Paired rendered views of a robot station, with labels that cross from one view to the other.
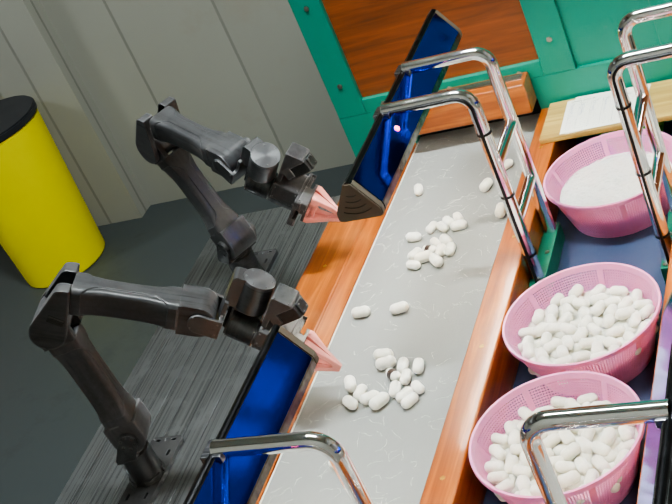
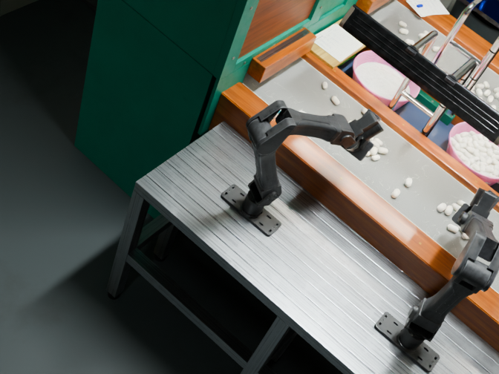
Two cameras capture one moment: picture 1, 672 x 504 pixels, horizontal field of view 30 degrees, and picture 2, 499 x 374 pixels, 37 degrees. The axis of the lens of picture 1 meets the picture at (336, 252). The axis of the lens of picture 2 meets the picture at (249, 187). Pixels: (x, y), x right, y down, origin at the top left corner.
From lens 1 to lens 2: 3.19 m
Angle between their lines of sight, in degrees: 74
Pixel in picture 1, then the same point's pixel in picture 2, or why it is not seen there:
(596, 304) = (471, 143)
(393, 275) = (370, 168)
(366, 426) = not seen: hidden behind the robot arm
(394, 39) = (267, 19)
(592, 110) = (333, 44)
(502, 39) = (303, 10)
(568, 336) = (482, 162)
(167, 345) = (272, 278)
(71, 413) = not seen: outside the picture
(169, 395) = (332, 300)
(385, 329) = (415, 196)
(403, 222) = not seen: hidden behind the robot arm
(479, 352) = (480, 184)
